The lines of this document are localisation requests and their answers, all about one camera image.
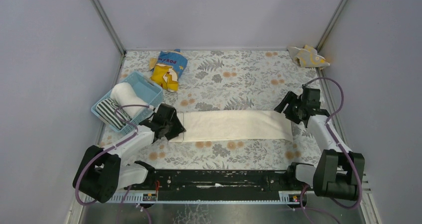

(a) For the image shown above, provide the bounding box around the cream terry towel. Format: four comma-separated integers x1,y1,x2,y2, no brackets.
170,110,293,142

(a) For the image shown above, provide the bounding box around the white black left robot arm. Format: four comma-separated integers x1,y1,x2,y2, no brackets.
72,103,186,206

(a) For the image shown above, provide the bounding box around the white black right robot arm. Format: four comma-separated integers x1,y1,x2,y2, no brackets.
274,88,365,203

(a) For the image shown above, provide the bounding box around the blue yellow printed towel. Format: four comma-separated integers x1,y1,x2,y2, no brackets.
149,49,188,92

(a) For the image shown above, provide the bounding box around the grey yellow patterned towel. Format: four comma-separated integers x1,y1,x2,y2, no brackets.
287,45,330,69

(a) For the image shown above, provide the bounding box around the black white striped rolled towel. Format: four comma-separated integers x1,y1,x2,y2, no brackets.
95,98,131,130

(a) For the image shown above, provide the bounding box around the floral patterned table mat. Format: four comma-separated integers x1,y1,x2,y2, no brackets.
127,51,321,170

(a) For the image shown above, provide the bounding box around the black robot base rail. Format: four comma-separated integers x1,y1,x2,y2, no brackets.
131,169,304,196

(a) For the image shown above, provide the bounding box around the white slotted cable duct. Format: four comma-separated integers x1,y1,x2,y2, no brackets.
106,189,300,205

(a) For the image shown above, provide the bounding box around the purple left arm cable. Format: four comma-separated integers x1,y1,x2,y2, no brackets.
75,104,156,224

